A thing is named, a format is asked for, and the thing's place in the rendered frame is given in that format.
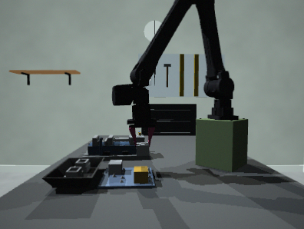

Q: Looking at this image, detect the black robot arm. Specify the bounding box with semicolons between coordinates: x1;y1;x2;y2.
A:
112;0;239;120

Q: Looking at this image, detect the yellow block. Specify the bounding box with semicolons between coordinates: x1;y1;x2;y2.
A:
134;166;148;184

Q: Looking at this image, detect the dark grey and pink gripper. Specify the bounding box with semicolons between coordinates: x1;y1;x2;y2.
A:
127;104;157;147

